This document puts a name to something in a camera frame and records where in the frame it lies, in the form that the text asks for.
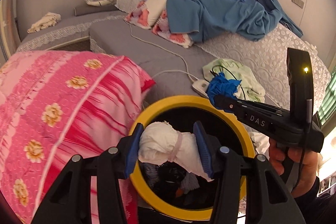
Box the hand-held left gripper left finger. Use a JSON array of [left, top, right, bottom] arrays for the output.
[[31, 123, 144, 224]]

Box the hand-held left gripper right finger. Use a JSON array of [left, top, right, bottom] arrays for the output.
[[193, 121, 306, 224]]

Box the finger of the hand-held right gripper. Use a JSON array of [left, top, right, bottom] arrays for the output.
[[214, 94, 245, 116], [235, 98, 288, 113]]

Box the yellow trash bin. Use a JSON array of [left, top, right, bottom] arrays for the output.
[[129, 95, 256, 221]]

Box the blue cloth piece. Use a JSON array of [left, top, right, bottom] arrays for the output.
[[206, 72, 242, 107]]

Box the white paper bundle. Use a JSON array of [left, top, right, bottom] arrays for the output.
[[137, 121, 215, 183]]

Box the person's right forearm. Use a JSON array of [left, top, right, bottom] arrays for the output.
[[290, 176, 336, 224]]

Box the person's right hand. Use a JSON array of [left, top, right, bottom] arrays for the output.
[[268, 135, 320, 199]]

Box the pale green towel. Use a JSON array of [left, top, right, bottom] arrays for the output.
[[202, 58, 266, 104]]

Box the glass window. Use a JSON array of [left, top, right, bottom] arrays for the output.
[[316, 74, 336, 128]]

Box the white power strip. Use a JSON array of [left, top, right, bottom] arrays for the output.
[[191, 79, 214, 99]]

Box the white lace cover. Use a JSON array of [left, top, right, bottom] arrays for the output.
[[116, 0, 332, 115]]

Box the pink floral blanket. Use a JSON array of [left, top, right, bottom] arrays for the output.
[[0, 50, 156, 224]]

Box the pink printed pillow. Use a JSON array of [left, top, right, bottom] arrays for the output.
[[152, 10, 195, 49], [124, 0, 169, 29]]

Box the grey pillow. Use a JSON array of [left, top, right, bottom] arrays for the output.
[[73, 5, 118, 17]]

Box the cream cloth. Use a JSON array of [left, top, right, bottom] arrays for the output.
[[27, 12, 62, 34]]

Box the white cable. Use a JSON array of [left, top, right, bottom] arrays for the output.
[[128, 0, 200, 83]]

